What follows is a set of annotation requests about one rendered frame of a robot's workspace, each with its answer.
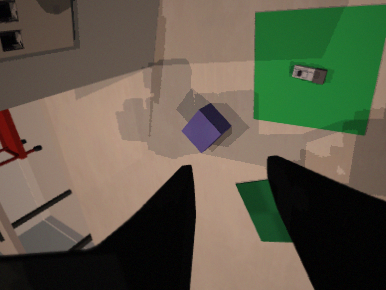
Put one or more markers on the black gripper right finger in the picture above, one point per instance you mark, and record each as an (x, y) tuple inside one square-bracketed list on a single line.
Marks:
[(338, 232)]

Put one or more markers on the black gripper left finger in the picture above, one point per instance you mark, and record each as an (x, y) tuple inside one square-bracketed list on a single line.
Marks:
[(152, 250)]

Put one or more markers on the purple cube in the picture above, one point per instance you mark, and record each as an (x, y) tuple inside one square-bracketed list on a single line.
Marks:
[(206, 127)]

